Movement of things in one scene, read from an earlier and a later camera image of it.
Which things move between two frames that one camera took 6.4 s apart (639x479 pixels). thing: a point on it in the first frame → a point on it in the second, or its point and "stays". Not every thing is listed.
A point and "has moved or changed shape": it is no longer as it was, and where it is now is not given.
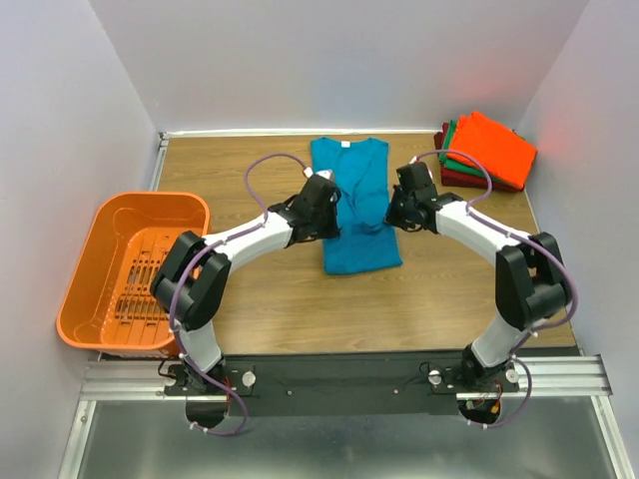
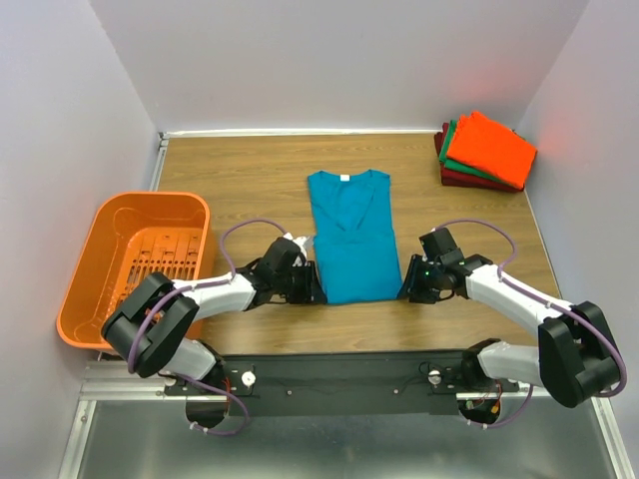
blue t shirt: x=361 y=172 has moved or changed shape
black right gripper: x=390 y=216 → x=411 y=282
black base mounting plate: x=411 y=384 stays
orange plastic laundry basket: x=108 y=306 stays
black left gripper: x=331 y=231 → x=317 y=291
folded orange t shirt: x=508 y=156 stays
